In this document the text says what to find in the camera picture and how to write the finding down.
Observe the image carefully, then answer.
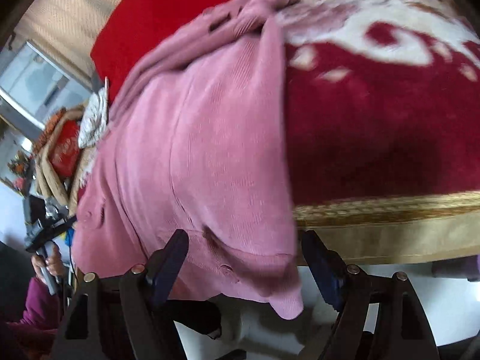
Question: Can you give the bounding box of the pink knitted sweater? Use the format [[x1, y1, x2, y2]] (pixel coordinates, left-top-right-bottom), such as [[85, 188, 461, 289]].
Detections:
[[71, 0, 304, 321]]

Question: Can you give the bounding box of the black cable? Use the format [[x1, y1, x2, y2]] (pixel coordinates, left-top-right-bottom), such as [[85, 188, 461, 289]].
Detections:
[[56, 232, 81, 301]]

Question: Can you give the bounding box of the dotted beige curtain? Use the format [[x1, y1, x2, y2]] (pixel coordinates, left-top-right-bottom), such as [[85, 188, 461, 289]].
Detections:
[[15, 0, 145, 79]]

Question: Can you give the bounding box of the orange patterned folded cloth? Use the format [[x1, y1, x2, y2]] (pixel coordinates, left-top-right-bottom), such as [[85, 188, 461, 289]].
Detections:
[[34, 107, 81, 151]]

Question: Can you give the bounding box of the red sofa cover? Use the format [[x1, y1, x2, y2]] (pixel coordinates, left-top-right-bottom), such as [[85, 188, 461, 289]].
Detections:
[[90, 0, 413, 100]]

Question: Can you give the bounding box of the person's left forearm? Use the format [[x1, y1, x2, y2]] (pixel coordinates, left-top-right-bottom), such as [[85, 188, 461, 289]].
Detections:
[[7, 277, 64, 342]]

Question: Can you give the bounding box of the white patterned pillow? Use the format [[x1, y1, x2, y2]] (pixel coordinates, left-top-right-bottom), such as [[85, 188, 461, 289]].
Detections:
[[77, 88, 109, 147]]

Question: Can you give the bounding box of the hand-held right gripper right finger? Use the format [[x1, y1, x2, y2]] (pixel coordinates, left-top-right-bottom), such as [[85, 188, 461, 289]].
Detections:
[[301, 230, 439, 360]]

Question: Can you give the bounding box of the flower ornament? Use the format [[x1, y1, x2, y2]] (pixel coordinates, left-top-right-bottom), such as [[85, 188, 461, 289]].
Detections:
[[7, 152, 32, 196]]

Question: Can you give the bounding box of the beige coat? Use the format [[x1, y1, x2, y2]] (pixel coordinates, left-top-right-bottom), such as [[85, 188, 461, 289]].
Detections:
[[35, 135, 98, 207]]

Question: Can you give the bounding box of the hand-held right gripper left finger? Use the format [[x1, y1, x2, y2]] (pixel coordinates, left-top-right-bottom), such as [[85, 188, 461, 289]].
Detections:
[[50, 229, 190, 360]]

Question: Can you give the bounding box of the person's left hand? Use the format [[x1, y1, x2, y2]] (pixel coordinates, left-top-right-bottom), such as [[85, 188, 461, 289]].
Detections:
[[32, 245, 66, 284]]

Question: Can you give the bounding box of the red floral blanket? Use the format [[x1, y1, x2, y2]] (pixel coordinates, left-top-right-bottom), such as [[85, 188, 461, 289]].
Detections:
[[275, 0, 480, 265]]

